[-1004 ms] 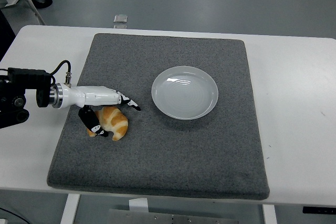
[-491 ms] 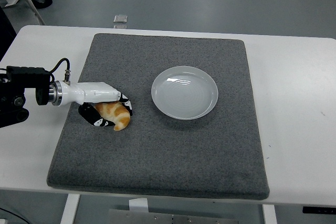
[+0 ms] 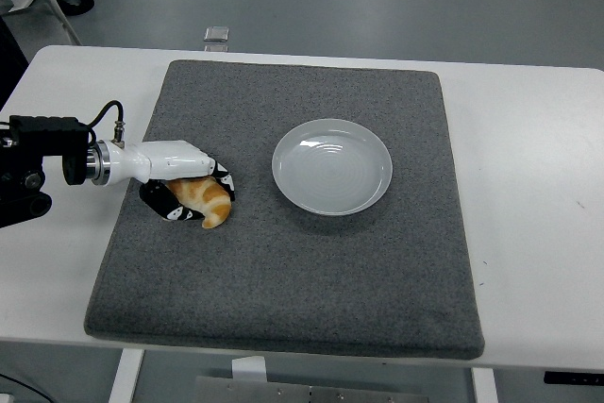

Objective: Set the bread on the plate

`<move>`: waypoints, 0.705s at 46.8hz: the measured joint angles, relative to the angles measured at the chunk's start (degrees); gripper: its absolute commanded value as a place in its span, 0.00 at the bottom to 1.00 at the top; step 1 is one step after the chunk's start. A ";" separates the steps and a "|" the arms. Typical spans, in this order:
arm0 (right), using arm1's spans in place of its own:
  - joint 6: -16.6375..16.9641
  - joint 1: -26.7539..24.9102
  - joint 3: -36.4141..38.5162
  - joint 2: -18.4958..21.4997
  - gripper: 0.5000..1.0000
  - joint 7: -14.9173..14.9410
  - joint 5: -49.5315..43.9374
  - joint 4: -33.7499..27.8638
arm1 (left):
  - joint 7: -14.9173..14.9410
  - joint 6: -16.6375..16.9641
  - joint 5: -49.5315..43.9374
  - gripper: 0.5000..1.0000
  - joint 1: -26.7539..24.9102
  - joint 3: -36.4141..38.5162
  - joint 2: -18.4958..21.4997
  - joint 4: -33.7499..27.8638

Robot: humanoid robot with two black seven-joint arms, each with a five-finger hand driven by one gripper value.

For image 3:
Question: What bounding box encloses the grey round plate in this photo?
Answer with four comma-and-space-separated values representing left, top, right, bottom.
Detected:
271, 118, 394, 216

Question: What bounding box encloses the croissant bread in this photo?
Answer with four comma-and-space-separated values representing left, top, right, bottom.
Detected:
168, 175, 233, 230

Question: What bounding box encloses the white bracket under table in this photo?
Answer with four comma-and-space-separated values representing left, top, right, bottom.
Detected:
230, 356, 269, 381

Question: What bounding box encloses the grey felt mat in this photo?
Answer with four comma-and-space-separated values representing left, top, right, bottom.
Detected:
83, 59, 487, 361

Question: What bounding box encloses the black floor cable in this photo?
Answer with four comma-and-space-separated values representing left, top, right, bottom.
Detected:
0, 372, 48, 403

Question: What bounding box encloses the black table control panel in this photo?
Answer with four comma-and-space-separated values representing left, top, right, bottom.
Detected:
543, 370, 604, 386

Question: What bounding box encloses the grey metal plate with screws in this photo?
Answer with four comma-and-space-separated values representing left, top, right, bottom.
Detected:
193, 376, 430, 403

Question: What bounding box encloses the white table leg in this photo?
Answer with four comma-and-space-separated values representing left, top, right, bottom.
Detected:
108, 348, 145, 403
471, 367, 499, 403

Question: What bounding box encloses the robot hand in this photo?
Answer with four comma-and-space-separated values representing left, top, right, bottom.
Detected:
110, 140, 238, 223

